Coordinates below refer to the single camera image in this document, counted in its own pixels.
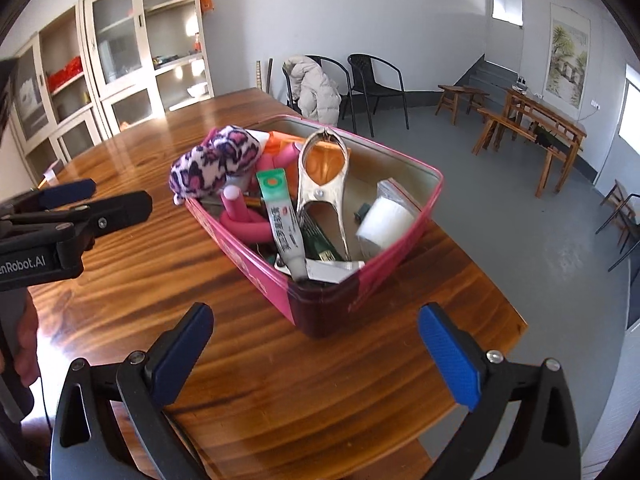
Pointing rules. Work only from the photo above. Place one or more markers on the grey staircase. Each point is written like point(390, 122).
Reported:
point(487, 72)

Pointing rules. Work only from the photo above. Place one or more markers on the pink metal tin container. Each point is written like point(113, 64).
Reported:
point(390, 270)

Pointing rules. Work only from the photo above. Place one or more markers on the cream glass door cabinet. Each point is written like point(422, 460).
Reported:
point(80, 60)

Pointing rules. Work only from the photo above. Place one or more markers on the red drink bottle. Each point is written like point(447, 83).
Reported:
point(197, 42)

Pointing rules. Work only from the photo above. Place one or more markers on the black metal chair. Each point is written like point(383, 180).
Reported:
point(367, 72)
point(345, 105)

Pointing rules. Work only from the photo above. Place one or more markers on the person's left hand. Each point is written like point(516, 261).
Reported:
point(30, 345)

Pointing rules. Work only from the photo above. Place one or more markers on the white carton box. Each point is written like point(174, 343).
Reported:
point(26, 95)

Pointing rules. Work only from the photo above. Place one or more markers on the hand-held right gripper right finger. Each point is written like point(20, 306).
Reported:
point(447, 355)

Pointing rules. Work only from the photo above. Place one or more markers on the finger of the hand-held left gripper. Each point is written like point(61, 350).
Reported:
point(120, 207)
point(65, 192)

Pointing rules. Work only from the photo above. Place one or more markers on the leopard print fabric pouch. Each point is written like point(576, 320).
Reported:
point(215, 165)

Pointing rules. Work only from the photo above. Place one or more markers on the light orange toy cube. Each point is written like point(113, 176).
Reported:
point(325, 162)

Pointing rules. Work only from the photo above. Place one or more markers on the tape roll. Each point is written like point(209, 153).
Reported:
point(385, 217)

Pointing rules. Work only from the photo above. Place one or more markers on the wooden side table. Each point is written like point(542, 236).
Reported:
point(550, 115)

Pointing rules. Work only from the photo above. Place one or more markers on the dark green small box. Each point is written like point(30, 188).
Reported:
point(320, 240)

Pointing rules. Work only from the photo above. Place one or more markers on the grey dishes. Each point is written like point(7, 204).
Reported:
point(165, 60)

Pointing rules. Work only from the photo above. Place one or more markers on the dark metal stick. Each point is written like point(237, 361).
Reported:
point(269, 75)

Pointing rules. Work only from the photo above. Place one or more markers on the deck of cards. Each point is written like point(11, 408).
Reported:
point(53, 170)

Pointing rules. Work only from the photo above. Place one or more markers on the white puffer jacket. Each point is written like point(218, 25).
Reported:
point(312, 90)

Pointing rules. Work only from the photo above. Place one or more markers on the small high window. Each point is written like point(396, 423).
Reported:
point(506, 0)

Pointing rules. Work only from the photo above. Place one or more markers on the green white toothpaste tube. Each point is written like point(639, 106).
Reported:
point(280, 215)

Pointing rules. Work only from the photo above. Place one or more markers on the hanging scroll painting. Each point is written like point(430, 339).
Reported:
point(567, 57)

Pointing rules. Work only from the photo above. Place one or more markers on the wooden stool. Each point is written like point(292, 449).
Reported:
point(460, 91)

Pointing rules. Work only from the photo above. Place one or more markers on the red plastic bags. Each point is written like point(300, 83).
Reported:
point(65, 72)

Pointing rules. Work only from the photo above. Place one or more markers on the large metal clamp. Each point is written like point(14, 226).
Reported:
point(320, 195)

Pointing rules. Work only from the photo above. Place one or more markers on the white cosmetic tube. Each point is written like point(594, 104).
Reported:
point(330, 270)

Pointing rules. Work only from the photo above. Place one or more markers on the wooden ruler stick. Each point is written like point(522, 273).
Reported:
point(259, 75)

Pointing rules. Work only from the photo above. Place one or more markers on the white framed window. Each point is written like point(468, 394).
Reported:
point(631, 110)

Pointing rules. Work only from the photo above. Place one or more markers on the wooden bench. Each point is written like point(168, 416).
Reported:
point(505, 122)

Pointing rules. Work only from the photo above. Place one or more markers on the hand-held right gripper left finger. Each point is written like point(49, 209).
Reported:
point(185, 355)

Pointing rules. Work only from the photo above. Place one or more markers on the white bowl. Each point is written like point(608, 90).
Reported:
point(197, 90)

